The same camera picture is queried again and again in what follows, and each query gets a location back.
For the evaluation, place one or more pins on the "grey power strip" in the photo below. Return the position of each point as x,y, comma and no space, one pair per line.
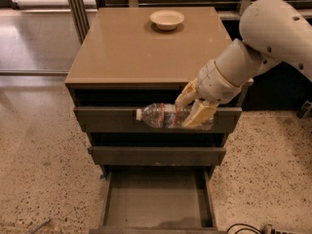
272,229

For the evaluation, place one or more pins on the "bottom open grey drawer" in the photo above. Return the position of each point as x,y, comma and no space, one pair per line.
157,201

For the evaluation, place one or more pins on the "top grey drawer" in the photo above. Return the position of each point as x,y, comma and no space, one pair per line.
101,119

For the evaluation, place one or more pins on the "middle grey drawer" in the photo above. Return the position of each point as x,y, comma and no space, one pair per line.
157,156

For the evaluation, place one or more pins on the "white bowl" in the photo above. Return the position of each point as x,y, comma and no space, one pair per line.
167,19

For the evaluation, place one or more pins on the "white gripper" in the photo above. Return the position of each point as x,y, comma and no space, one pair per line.
214,84

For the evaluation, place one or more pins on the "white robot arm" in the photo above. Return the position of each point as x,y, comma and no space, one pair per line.
272,32

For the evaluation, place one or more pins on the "dark object on floor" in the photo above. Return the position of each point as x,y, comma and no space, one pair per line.
304,110

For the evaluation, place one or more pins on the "clear plastic water bottle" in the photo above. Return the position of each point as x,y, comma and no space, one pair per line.
170,116

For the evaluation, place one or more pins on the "taupe drawer cabinet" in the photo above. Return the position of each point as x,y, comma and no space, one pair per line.
126,61

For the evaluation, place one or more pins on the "metal window frame post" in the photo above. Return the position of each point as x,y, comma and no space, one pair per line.
78,11

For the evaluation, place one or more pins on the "grey metal rod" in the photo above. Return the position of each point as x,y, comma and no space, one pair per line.
35,229

